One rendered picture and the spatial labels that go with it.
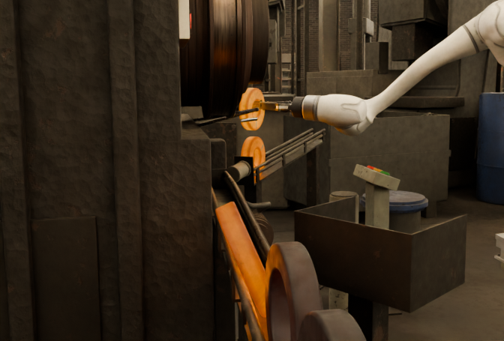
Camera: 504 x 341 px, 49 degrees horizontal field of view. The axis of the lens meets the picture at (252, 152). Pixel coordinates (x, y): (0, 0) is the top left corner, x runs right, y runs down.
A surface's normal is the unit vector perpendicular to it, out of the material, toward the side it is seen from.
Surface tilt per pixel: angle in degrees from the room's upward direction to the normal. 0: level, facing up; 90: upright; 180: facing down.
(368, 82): 90
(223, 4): 80
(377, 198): 90
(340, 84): 90
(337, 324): 8
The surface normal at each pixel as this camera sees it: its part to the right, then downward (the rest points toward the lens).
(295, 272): 0.08, -0.76
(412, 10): -0.87, 0.10
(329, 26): 0.16, 0.11
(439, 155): 0.40, 0.11
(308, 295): 0.13, -0.50
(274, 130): -0.09, 0.12
